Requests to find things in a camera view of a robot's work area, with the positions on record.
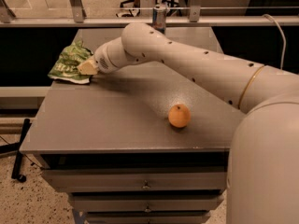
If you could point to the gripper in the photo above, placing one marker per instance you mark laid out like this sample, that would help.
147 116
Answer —
103 61

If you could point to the green jalapeno chip bag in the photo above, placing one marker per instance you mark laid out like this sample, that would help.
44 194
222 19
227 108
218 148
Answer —
66 67

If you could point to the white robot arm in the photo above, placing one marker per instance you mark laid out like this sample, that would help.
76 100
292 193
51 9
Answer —
263 166

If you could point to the silver blue energy drink can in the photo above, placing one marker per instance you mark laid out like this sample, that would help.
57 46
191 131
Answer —
159 18

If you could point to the metal railing with glass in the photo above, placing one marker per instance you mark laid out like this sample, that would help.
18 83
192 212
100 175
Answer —
102 13

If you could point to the grey drawer cabinet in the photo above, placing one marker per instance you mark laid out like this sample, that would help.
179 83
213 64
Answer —
110 147

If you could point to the orange fruit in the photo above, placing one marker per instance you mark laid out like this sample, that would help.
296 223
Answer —
179 116

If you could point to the black office chair base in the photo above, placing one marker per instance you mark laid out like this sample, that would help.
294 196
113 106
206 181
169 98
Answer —
134 11

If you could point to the black stand base with wheel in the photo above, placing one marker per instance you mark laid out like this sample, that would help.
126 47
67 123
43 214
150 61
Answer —
15 148

